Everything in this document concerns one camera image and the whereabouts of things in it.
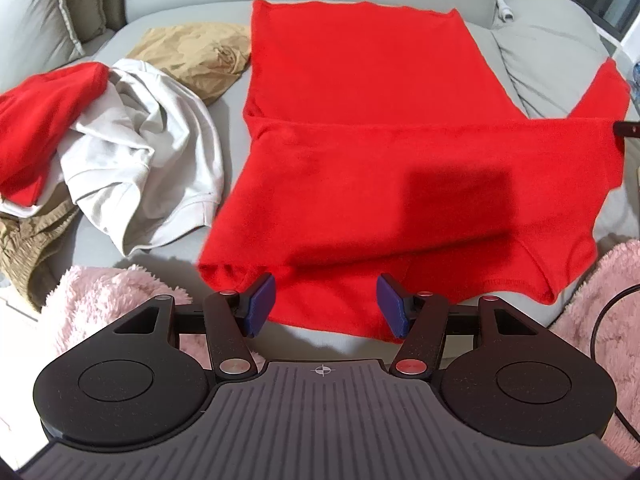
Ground black cable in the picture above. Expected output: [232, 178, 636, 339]
[590, 285, 640, 436]

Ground pink fluffy blanket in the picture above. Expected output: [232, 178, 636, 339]
[45, 240, 640, 461]

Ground red sweater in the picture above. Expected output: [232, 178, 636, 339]
[197, 0, 632, 343]

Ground white garment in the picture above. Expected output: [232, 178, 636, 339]
[0, 59, 226, 257]

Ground tan cloth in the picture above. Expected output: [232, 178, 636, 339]
[126, 22, 252, 107]

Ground light beige cushion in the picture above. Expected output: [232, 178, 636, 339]
[0, 0, 88, 93]

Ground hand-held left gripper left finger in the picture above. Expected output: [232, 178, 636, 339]
[114, 272, 277, 378]

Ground red garment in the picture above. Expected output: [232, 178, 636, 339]
[0, 62, 111, 206]

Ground khaki pants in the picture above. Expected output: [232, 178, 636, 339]
[0, 200, 81, 311]

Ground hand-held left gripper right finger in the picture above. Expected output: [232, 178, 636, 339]
[376, 272, 541, 380]

